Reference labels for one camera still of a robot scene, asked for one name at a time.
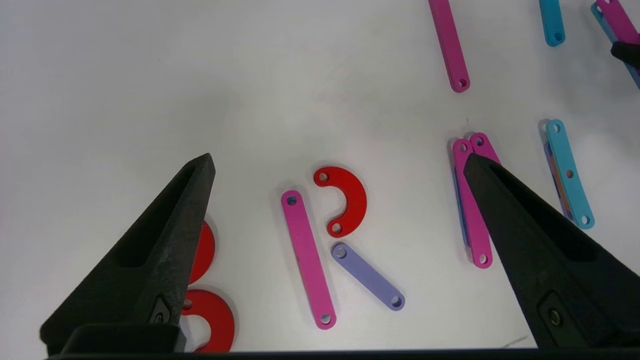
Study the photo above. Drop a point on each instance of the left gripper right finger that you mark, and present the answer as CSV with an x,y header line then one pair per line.
x,y
555,265

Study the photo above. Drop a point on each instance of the long pink bar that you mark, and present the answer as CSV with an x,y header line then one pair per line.
x,y
484,146
450,45
307,260
472,220

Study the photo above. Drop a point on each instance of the long blue bar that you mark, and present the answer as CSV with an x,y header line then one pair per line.
x,y
570,175

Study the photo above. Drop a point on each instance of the short purple bar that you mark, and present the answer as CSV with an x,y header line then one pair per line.
x,y
367,276

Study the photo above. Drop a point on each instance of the short pink bar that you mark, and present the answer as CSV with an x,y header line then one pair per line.
x,y
620,20

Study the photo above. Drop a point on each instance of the small red arc piece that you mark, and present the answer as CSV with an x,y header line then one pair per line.
x,y
355,200

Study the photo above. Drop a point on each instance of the short blue bar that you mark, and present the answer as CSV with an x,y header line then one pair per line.
x,y
551,22

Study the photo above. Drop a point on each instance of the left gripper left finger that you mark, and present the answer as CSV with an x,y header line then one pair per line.
x,y
155,260

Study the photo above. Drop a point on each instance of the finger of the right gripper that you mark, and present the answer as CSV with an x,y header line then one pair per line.
x,y
629,54

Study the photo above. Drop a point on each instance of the large red arc piece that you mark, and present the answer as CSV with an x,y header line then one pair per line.
x,y
220,315
205,252

